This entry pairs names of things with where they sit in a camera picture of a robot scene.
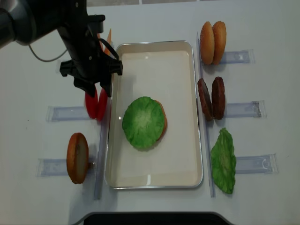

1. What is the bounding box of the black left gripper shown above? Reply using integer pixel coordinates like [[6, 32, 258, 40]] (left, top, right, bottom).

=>
[[58, 14, 123, 98]]

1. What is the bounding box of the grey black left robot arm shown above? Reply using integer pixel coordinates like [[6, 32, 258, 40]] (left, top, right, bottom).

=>
[[0, 0, 123, 97]]

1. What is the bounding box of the right red tomato slice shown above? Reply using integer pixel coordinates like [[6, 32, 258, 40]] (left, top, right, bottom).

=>
[[96, 88, 108, 122]]

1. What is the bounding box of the red tomato slice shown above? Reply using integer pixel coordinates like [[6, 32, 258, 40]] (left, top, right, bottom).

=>
[[96, 88, 108, 122], [85, 90, 98, 119]]

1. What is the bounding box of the left red tomato slice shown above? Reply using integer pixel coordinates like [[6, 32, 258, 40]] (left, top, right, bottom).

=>
[[85, 90, 98, 119]]

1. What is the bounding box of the right orange cheese slice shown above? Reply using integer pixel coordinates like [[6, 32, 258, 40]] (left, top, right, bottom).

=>
[[104, 30, 111, 56]]

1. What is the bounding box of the clear holder for tomato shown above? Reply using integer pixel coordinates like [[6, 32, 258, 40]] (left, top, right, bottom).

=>
[[46, 106, 90, 122]]

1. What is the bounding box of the round green lettuce slice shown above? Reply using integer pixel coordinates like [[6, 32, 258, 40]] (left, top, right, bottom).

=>
[[122, 96, 164, 149]]

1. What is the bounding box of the standing bread slice brown crust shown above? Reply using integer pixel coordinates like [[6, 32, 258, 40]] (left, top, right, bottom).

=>
[[66, 133, 89, 184]]

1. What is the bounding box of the bun slice under lettuce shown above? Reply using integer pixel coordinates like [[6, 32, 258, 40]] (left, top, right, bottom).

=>
[[155, 100, 167, 141]]

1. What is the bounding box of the clear holder for bread slice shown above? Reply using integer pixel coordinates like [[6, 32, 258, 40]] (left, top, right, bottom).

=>
[[35, 157, 97, 178]]

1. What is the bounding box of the left brown meat patty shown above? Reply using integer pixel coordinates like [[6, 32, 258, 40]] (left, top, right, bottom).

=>
[[197, 78, 213, 121]]

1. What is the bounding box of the brown meat patty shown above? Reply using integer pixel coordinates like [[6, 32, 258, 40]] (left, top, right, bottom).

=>
[[197, 78, 213, 121], [211, 77, 225, 120]]

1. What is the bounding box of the right brown meat patty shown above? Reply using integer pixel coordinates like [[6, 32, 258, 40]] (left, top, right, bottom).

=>
[[211, 77, 225, 120]]

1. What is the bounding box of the standing green lettuce leaf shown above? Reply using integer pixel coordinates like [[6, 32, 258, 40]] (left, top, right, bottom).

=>
[[210, 127, 237, 194]]

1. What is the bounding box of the clear holder for patties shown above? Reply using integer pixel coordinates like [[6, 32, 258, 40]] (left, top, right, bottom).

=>
[[224, 100, 267, 118]]

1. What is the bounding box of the clear holder for lettuce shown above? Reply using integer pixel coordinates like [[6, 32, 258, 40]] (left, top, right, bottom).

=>
[[236, 154, 278, 174]]

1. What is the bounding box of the white metal-rimmed tray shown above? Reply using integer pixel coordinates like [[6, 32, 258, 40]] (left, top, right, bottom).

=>
[[105, 41, 203, 189]]

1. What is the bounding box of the left golden bun half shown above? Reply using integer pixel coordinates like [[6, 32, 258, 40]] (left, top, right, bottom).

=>
[[200, 22, 215, 65]]

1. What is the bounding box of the black base at bottom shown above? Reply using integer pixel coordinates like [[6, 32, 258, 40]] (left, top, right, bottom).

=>
[[78, 212, 230, 225]]

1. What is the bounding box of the right sesame bun half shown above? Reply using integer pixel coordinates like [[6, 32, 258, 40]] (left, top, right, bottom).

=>
[[212, 21, 226, 65]]

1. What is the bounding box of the clear holder for buns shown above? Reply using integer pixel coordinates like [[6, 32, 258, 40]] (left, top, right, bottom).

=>
[[220, 49, 255, 64]]

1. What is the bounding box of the left clear long rail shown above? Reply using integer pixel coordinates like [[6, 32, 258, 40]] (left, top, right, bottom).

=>
[[94, 98, 111, 201]]

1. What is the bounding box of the clear long rail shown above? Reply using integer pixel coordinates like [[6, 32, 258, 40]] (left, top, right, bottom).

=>
[[196, 32, 216, 198], [94, 98, 111, 201]]

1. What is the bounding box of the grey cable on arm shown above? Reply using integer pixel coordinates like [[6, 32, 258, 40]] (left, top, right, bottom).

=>
[[28, 38, 120, 63]]

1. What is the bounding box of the right clear long rail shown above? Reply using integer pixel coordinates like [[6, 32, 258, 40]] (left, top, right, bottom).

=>
[[196, 32, 216, 198]]

